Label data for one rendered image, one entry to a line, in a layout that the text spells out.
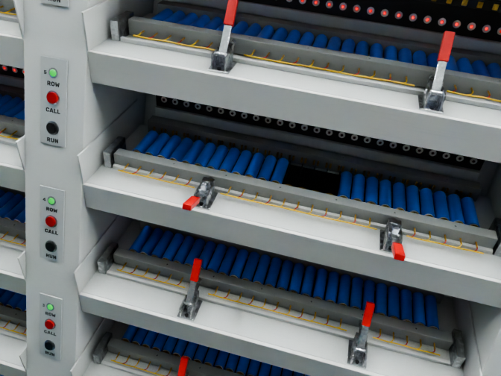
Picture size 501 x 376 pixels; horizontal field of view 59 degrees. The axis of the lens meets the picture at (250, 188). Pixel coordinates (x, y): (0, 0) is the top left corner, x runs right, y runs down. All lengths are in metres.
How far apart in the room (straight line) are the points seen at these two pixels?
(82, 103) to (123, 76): 0.07
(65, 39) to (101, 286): 0.38
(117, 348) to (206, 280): 0.24
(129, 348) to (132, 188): 0.34
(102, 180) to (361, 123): 0.38
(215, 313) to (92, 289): 0.20
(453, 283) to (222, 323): 0.34
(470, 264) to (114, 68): 0.54
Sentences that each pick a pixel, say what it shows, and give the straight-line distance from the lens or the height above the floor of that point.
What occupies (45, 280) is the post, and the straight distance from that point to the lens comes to 0.80.
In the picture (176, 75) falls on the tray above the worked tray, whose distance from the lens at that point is 0.60.
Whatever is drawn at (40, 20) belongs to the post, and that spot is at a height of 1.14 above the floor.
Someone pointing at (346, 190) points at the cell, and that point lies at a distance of 0.67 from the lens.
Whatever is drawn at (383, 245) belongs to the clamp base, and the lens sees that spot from 0.62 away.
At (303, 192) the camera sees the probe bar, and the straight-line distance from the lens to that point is 0.64.
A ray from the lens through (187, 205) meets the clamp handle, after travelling 0.57.
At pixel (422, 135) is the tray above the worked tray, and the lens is 0.58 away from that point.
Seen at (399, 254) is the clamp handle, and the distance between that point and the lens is 0.56.
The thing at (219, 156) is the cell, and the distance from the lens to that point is 0.71.
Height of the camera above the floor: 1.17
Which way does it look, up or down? 19 degrees down
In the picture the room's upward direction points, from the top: 10 degrees clockwise
